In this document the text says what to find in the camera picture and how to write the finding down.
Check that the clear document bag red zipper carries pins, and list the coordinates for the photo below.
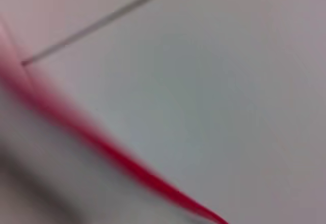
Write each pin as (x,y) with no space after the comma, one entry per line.
(193,101)

